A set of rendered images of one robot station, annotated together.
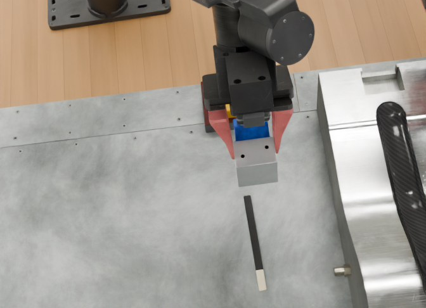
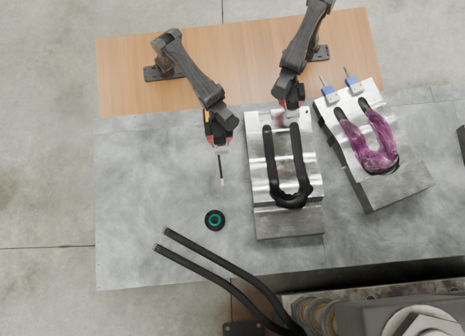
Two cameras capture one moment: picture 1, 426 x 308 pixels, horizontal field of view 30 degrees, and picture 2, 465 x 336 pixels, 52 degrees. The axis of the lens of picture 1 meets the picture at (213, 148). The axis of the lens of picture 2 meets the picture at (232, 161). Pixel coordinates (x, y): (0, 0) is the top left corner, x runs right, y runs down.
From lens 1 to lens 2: 87 cm
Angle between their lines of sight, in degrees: 16
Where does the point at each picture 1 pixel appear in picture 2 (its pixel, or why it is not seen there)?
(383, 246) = (259, 177)
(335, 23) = (252, 84)
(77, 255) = (160, 172)
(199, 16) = not seen: hidden behind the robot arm
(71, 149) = (156, 132)
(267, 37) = (225, 124)
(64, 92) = (151, 108)
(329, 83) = (247, 116)
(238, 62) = (216, 126)
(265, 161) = (224, 149)
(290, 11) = (231, 117)
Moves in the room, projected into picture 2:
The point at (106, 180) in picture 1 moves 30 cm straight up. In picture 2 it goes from (169, 144) to (157, 119)
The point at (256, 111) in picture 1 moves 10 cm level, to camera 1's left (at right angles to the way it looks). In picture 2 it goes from (221, 143) to (192, 148)
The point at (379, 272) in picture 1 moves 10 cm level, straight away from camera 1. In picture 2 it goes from (257, 186) to (265, 161)
